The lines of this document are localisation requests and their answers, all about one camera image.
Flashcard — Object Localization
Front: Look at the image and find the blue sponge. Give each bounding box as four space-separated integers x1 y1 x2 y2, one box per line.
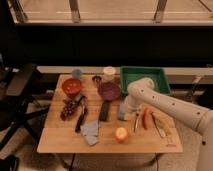
117 102 126 120

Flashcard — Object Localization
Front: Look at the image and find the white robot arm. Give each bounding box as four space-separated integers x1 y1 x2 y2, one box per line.
124 77 213 171

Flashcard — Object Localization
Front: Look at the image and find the orange carrot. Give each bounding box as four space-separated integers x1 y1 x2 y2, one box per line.
142 107 152 130

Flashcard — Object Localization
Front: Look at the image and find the orange apple fruit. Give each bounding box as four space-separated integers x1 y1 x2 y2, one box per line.
115 127 128 143

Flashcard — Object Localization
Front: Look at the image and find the purple bowl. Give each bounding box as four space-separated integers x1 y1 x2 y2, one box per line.
98 82 121 101

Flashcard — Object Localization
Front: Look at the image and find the grey blue folded cloth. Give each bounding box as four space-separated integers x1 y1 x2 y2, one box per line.
80 120 100 146

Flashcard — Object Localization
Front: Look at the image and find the green plastic tray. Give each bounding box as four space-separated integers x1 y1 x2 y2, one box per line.
120 66 171 95

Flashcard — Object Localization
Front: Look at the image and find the small dark metal cup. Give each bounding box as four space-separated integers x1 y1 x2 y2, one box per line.
92 75 102 87

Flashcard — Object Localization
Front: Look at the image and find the white lidded jar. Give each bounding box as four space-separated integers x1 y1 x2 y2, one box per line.
103 66 116 82

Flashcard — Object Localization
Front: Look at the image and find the bunch of dark grapes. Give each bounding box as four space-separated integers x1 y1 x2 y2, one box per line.
60 100 78 121

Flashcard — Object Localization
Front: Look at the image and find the red bowl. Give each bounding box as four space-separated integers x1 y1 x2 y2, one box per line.
62 78 82 97

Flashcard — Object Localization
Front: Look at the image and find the blue cup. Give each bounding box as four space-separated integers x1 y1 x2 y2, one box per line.
72 69 82 79

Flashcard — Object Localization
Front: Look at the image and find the black office chair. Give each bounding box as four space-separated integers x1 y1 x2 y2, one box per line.
0 53 51 171

